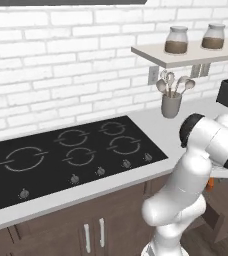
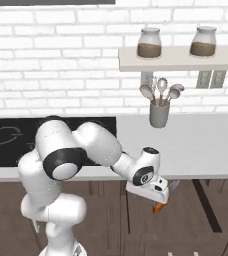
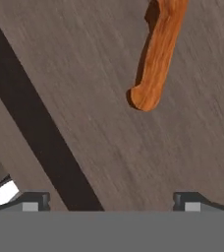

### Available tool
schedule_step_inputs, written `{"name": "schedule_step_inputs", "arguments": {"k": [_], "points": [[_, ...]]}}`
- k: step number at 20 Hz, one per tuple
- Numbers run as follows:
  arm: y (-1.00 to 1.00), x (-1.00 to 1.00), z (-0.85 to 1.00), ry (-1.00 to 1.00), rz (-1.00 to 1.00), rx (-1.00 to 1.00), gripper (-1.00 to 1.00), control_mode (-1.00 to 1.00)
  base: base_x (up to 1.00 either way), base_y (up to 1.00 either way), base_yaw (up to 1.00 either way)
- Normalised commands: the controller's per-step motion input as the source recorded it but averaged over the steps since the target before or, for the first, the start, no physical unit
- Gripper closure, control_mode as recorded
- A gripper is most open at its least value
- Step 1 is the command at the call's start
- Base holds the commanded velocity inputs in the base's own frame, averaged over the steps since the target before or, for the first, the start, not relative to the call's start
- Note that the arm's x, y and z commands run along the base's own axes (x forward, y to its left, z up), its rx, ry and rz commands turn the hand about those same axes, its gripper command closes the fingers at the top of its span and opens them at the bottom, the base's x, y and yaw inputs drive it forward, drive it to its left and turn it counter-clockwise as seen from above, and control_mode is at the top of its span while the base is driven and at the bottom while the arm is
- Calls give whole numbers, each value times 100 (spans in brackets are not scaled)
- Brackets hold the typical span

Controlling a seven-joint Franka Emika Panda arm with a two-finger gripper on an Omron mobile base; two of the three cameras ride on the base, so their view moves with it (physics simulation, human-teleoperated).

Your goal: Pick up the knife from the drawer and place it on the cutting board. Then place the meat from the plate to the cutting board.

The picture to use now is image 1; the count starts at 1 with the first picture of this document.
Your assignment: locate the dark grey range hood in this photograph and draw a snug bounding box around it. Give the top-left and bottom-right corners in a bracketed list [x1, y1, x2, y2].
[0, 0, 148, 7]

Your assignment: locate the orange handled knife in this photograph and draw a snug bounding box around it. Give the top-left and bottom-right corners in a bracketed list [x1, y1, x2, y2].
[205, 177, 216, 193]

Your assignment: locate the grey spoon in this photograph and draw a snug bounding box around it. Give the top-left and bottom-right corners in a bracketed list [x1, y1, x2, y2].
[179, 79, 197, 96]
[174, 75, 189, 96]
[155, 78, 169, 97]

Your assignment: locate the brown open drawer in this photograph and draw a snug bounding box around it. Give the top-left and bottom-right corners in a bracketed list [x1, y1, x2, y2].
[200, 173, 228, 245]

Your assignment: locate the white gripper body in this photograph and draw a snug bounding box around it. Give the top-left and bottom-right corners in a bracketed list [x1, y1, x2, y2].
[208, 165, 228, 180]

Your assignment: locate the grey double wall socket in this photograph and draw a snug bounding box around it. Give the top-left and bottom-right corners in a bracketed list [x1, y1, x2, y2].
[190, 62, 211, 79]

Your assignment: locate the grey utensil pot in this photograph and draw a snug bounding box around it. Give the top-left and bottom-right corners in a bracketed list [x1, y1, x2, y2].
[161, 91, 183, 119]

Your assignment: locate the glass jar with brown contents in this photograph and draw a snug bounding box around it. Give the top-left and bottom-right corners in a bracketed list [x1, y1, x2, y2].
[164, 25, 190, 55]
[201, 23, 226, 51]

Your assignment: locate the grey whisk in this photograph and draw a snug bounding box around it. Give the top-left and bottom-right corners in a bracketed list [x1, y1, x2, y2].
[164, 71, 176, 98]

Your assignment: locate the black hob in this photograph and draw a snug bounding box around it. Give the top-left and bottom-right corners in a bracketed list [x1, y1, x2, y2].
[0, 114, 170, 215]

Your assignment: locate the brown cupboard door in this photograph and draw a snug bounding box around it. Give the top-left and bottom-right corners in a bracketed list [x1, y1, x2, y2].
[91, 183, 148, 256]
[5, 213, 96, 256]

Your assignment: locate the white wall shelf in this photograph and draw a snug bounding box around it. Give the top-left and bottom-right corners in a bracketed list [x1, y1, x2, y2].
[130, 36, 228, 70]

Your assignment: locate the white cupboard handle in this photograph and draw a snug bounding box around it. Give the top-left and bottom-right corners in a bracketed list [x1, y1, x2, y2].
[98, 217, 106, 249]
[83, 223, 92, 255]

